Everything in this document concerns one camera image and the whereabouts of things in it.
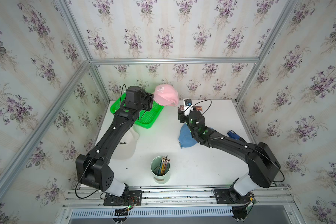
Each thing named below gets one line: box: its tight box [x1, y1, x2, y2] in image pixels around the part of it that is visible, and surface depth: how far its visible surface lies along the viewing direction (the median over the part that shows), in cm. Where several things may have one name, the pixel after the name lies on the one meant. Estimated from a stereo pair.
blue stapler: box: [226, 129, 247, 143], surface depth 97 cm
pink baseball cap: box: [153, 84, 179, 107], surface depth 83 cm
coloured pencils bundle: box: [157, 155, 171, 175], surface depth 72 cm
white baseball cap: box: [111, 129, 140, 161], surface depth 92 cm
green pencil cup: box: [150, 155, 171, 185], surface depth 72 cm
